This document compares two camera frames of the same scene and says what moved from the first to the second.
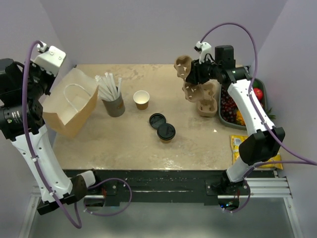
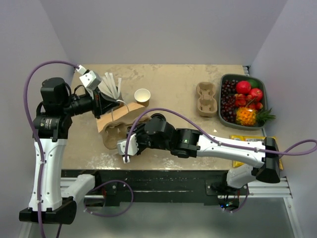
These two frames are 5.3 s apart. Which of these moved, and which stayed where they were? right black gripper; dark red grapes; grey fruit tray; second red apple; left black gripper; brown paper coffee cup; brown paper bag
Moved: right black gripper; left black gripper; brown paper bag
Stayed: dark red grapes; grey fruit tray; second red apple; brown paper coffee cup
